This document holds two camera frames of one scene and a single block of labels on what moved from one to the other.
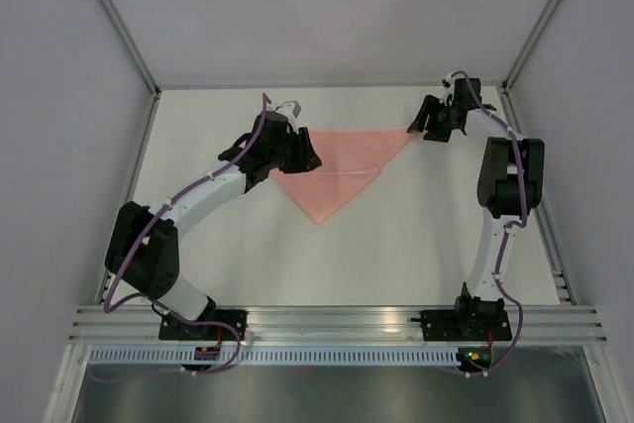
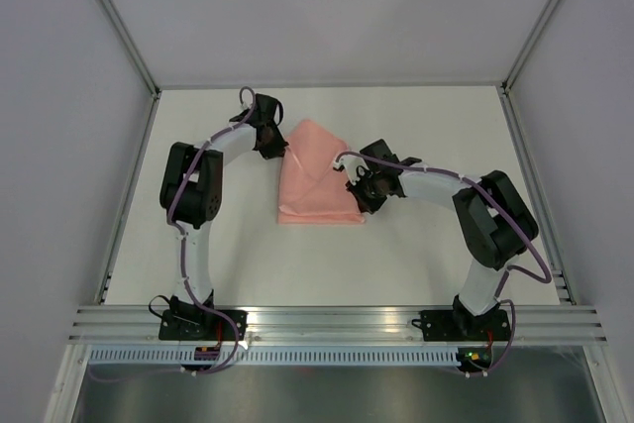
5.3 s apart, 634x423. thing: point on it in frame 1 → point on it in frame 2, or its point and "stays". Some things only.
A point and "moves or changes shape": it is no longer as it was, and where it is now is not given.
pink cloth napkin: x=349 y=160 moves or changes shape
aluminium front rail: x=581 y=324 stays
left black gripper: x=307 y=158 → x=278 y=150
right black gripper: x=429 y=104 → x=367 y=205
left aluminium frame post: x=117 y=21 stays
